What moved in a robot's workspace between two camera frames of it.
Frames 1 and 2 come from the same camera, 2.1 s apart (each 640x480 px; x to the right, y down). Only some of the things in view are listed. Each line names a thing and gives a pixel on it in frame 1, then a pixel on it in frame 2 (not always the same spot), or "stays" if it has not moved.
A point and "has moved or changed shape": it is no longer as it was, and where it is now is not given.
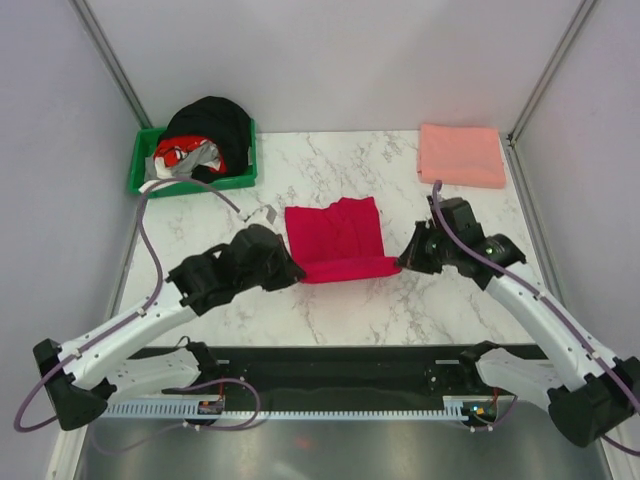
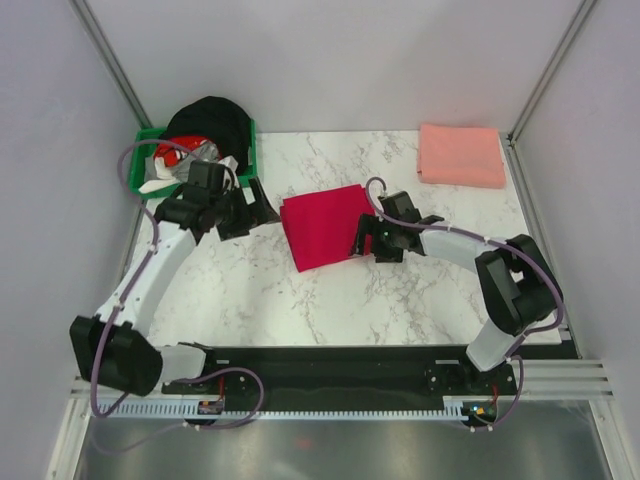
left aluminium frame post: [86, 16] stays
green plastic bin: [144, 142] stays
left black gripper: [290, 273] to [262, 212]
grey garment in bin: [206, 153] stays
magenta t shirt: [342, 241] has moved or changed shape
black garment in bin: [223, 123] stays
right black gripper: [406, 260] to [371, 225]
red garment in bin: [173, 148] stays
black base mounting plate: [324, 377] stays
